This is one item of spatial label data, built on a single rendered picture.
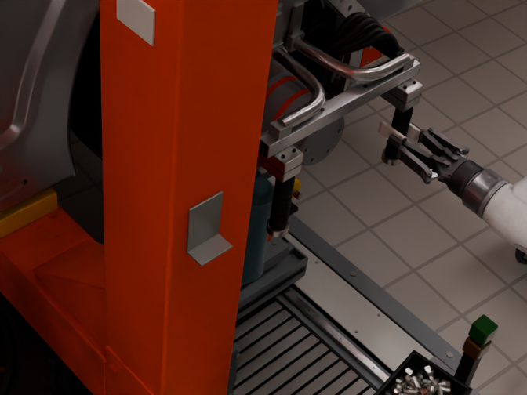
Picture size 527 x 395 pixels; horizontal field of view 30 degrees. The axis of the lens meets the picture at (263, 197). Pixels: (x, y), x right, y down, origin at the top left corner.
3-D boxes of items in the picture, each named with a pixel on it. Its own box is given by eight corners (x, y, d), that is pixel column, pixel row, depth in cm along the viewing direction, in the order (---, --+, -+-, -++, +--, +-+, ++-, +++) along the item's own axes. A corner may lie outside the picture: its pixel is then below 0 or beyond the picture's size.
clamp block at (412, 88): (387, 81, 206) (391, 61, 202) (419, 103, 202) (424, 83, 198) (370, 90, 203) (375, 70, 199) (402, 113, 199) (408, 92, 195)
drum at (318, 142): (274, 99, 217) (281, 48, 207) (343, 152, 207) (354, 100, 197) (226, 125, 209) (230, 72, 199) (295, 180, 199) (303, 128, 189)
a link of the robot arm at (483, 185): (503, 207, 199) (481, 190, 202) (516, 175, 193) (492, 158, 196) (476, 226, 194) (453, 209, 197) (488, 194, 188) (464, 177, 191)
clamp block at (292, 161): (268, 146, 188) (271, 125, 184) (301, 172, 183) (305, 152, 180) (248, 157, 185) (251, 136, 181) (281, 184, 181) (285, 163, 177)
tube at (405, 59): (343, 20, 206) (352, -23, 199) (412, 67, 197) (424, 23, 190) (283, 50, 197) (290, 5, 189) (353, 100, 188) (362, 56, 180)
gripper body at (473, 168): (456, 207, 197) (421, 181, 201) (482, 189, 201) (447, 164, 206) (465, 180, 191) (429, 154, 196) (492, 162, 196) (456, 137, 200)
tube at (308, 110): (275, 54, 196) (281, 9, 188) (345, 104, 187) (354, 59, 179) (208, 86, 186) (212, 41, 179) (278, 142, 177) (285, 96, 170)
